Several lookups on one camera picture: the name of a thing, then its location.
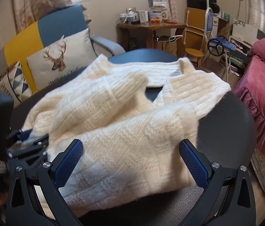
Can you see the deer print cushion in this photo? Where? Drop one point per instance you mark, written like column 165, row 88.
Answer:
column 61, row 58

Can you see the grey yellow blue armchair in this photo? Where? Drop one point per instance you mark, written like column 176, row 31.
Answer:
column 40, row 34

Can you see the blue exercise wheel device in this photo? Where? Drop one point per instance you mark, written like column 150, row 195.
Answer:
column 217, row 46

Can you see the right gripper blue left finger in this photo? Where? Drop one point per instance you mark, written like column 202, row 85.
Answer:
column 23, row 206

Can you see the cream knitted sweater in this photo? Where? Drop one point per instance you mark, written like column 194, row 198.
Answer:
column 130, row 118

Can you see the beige patterned left curtain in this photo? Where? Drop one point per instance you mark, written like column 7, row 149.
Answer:
column 26, row 12

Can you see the wooden side table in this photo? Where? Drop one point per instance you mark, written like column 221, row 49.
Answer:
column 149, row 29

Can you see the geometric triangle print cushion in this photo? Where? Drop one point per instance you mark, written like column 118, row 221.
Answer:
column 14, row 84

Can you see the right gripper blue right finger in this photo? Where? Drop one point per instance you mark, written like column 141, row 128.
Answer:
column 228, row 196

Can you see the wooden folding chair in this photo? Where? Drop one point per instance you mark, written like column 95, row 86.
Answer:
column 199, row 27

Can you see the oranges on table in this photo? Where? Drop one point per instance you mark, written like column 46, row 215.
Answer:
column 155, row 21

